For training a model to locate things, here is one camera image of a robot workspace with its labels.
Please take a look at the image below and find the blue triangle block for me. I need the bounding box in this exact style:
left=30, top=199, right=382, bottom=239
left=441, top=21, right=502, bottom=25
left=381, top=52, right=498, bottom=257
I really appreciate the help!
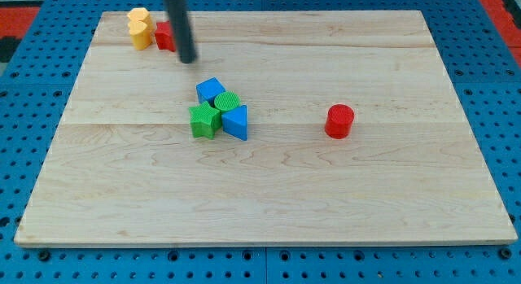
left=221, top=105, right=247, bottom=141

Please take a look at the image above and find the red star block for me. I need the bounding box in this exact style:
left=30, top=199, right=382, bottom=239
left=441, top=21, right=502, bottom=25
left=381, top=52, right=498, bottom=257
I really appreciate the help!
left=154, top=21, right=176, bottom=52

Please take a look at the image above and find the yellow hexagon block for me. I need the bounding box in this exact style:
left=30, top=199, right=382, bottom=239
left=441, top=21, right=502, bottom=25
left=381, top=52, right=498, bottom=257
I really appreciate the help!
left=127, top=7, right=155, bottom=33

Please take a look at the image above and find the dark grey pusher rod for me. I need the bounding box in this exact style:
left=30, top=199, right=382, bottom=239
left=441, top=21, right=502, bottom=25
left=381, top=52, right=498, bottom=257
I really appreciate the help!
left=164, top=0, right=197, bottom=64

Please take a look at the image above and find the green star block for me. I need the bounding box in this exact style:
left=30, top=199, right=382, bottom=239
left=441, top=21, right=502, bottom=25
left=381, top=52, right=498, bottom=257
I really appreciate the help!
left=189, top=101, right=222, bottom=139

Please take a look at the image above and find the blue cube block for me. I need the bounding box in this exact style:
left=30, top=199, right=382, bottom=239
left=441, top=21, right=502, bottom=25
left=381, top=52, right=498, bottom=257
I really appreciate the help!
left=195, top=77, right=225, bottom=106

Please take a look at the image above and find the red cylinder block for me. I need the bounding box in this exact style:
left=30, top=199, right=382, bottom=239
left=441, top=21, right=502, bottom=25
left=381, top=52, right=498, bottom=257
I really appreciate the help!
left=324, top=104, right=355, bottom=139

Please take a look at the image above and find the green cylinder block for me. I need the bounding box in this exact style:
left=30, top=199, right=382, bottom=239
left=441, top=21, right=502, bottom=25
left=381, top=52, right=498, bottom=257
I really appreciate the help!
left=214, top=91, right=241, bottom=113

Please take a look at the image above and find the yellow heart block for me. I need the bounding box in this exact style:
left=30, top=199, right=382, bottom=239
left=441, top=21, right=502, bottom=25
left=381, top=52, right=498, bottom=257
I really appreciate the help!
left=128, top=21, right=152, bottom=50

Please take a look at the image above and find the light wooden board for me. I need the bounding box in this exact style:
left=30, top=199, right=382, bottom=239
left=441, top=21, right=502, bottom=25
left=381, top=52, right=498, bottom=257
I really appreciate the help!
left=15, top=11, right=518, bottom=248

